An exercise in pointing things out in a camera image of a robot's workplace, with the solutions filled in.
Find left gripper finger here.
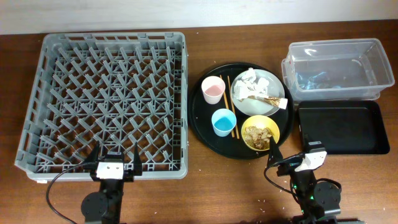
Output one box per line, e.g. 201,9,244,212
83,141,100,170
133,142,142,176

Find food scraps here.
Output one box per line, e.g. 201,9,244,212
243,126,272,151

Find yellow bowl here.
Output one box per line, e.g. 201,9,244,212
241,115,280,152

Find brown snack wrapper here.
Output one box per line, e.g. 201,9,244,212
248,96,288,110

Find wooden chopstick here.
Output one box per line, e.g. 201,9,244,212
220,75,235,138
227,75,240,139

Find grey plate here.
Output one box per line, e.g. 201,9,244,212
231,69,286,116

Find blue cup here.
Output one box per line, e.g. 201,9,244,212
211,108,237,137

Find white tissue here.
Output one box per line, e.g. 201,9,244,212
233,68,269,101

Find pink cup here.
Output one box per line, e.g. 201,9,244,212
201,76,225,105

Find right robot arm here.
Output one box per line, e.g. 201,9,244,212
264,135,342,223

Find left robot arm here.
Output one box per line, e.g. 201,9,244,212
81,143,142,223

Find grey dishwasher rack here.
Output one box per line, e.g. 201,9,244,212
14,32,188,183

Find black rectangular tray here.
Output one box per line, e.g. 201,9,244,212
298,100,390,154

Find round black tray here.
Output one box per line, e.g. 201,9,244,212
187,62,295,159

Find clear plastic bin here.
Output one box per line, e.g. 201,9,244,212
281,38,395,101

